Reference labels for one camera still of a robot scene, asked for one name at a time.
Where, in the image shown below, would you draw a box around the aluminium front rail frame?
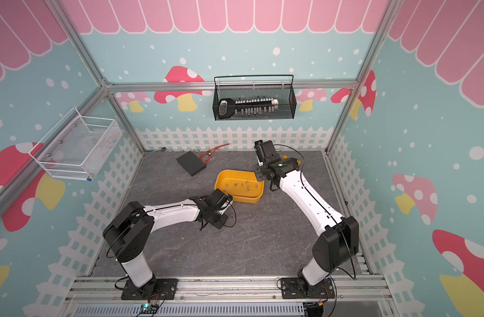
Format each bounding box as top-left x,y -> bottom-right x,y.
59,276 -> 399,316

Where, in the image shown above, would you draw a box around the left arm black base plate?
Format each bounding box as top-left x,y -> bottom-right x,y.
121,277 -> 179,301

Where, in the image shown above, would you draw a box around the red handled pliers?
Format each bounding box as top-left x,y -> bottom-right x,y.
198,143 -> 230,164

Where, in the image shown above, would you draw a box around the white wire mesh basket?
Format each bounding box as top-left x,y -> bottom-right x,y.
28,108 -> 123,182

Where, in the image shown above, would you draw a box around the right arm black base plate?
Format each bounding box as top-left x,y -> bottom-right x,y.
276,277 -> 335,301

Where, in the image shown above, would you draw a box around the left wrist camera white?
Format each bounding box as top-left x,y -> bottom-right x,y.
209,189 -> 233,209

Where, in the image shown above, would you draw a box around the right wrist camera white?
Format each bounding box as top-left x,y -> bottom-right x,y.
254,140 -> 281,166

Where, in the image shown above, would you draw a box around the green circuit board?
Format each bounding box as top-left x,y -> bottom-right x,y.
139,303 -> 160,316

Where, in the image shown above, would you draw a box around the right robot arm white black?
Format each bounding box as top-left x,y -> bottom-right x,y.
255,155 -> 359,287

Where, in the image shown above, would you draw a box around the black flat box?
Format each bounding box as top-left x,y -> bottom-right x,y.
176,151 -> 206,176

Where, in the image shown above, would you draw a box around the black wire mesh basket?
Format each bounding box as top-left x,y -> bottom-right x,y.
212,75 -> 297,121

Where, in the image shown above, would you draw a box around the black socket bit holder set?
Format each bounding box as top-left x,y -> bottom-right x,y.
218,99 -> 279,119

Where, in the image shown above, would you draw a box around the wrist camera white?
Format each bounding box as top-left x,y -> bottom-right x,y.
254,140 -> 281,166
209,189 -> 233,209

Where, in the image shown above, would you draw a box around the yellow plastic storage box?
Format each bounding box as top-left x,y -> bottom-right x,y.
214,170 -> 264,203

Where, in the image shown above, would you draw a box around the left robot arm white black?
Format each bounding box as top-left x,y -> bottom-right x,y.
102,190 -> 233,295

